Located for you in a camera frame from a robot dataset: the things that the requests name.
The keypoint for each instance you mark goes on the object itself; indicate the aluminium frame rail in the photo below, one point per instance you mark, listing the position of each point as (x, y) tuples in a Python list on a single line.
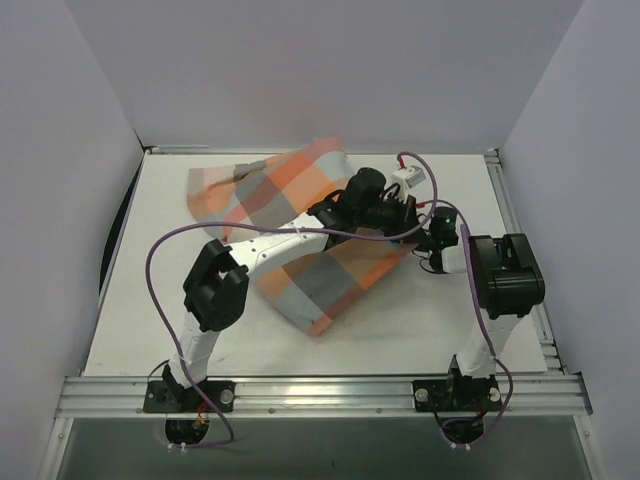
[(209, 150), (550, 394)]

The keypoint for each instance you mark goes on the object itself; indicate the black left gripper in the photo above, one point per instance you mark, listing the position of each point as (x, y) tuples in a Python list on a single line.
[(410, 218)]

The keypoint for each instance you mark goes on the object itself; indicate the aluminium front frame rail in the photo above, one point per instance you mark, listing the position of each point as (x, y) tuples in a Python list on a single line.
[(550, 394)]

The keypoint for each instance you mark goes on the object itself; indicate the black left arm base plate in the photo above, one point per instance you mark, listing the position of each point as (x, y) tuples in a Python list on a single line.
[(187, 395)]

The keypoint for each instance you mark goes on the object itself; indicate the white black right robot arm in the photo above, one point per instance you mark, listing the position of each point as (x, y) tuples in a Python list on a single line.
[(506, 284)]

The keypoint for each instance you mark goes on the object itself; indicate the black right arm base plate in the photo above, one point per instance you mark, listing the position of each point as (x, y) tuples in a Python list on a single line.
[(463, 394)]

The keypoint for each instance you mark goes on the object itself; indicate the aluminium right side rail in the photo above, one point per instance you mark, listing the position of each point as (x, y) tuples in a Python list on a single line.
[(515, 216)]

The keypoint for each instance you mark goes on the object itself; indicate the aluminium back frame rail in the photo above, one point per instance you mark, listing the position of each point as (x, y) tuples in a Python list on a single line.
[(209, 150)]

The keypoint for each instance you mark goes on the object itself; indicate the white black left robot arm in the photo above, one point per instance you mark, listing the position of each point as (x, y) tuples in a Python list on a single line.
[(217, 284)]

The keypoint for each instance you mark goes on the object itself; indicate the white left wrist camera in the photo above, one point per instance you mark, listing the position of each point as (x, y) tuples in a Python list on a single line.
[(408, 177)]

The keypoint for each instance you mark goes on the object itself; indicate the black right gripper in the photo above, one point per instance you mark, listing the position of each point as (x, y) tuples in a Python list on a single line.
[(426, 245)]

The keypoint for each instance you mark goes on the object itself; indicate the checkered pastel pillowcase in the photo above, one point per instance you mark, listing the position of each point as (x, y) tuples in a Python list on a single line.
[(314, 290)]

